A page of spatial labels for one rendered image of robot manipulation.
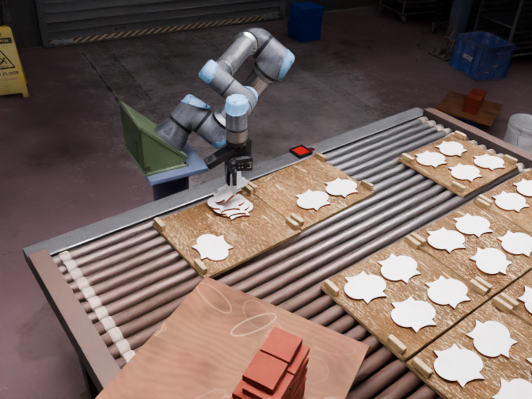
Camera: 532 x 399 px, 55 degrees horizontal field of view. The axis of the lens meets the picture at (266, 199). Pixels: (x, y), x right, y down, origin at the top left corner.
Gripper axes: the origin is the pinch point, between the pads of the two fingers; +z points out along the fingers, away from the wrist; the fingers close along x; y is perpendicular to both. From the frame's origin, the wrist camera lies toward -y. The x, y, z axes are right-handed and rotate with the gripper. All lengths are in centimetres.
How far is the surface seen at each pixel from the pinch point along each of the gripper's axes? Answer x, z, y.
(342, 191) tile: -2.7, 8.6, 46.3
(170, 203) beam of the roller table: 13.3, 11.8, -19.7
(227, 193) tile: 0.5, 2.5, -0.7
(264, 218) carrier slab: -8.8, 9.7, 10.6
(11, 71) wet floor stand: 338, 77, -96
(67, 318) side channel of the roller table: -38, 9, -60
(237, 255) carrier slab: -25.3, 9.8, -5.0
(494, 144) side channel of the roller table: 12, 9, 135
